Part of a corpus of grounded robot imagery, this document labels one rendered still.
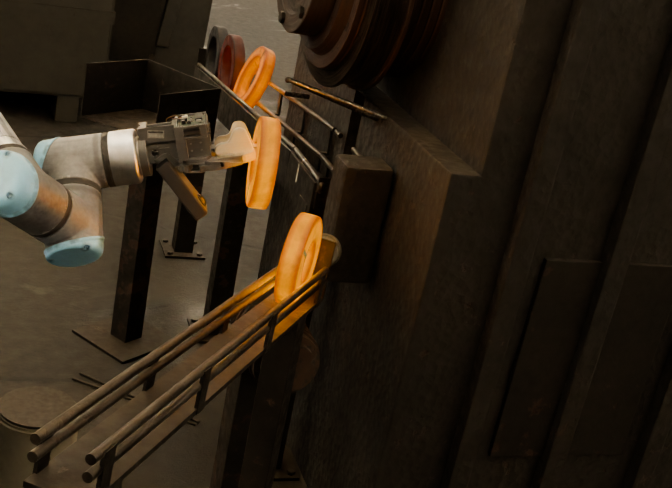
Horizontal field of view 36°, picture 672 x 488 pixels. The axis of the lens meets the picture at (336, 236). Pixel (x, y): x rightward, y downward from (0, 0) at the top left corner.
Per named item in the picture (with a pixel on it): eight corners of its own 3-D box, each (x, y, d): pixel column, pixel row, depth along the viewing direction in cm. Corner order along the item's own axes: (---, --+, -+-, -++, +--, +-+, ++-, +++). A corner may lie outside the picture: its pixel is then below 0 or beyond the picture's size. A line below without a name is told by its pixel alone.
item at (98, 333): (117, 305, 294) (148, 58, 268) (181, 344, 280) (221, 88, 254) (58, 323, 278) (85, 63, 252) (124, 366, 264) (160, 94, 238)
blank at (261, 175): (276, 110, 179) (257, 107, 178) (285, 129, 164) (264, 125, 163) (261, 196, 183) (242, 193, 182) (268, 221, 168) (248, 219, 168)
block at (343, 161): (361, 268, 208) (386, 156, 199) (374, 286, 201) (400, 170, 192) (311, 265, 204) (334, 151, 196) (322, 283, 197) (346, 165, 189)
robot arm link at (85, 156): (44, 210, 171) (43, 159, 175) (120, 200, 172) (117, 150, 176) (29, 181, 163) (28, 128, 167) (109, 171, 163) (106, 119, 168)
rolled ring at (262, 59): (247, 50, 290) (258, 55, 292) (223, 110, 288) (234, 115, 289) (273, 41, 274) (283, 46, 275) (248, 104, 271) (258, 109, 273)
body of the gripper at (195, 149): (210, 124, 166) (134, 133, 165) (217, 174, 169) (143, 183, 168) (210, 110, 172) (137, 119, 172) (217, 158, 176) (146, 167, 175)
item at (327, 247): (323, 300, 178) (336, 242, 175) (322, 301, 178) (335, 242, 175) (283, 288, 180) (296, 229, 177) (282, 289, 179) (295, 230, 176)
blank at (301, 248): (299, 316, 174) (280, 311, 175) (327, 231, 178) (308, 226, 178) (288, 297, 159) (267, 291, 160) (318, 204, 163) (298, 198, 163)
